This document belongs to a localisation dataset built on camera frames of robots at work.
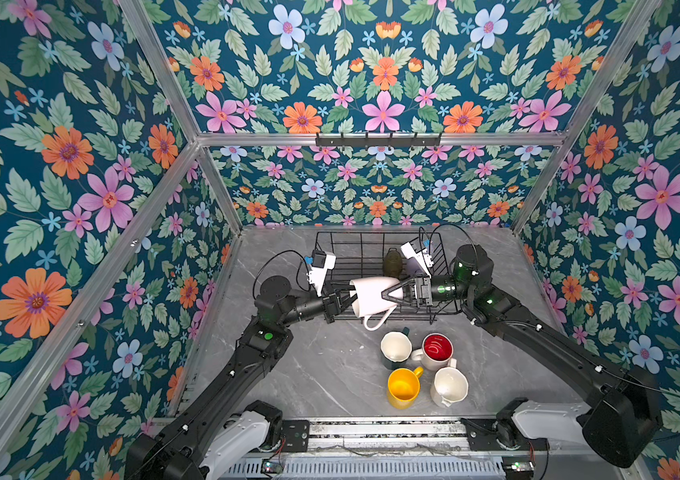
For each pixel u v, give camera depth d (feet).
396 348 2.83
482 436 2.39
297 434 2.42
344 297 2.14
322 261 1.95
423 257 1.95
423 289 1.89
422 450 2.36
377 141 3.03
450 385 2.63
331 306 1.93
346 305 2.09
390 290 1.94
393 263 3.26
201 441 1.55
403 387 2.64
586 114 2.82
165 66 2.51
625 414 1.27
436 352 2.82
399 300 1.93
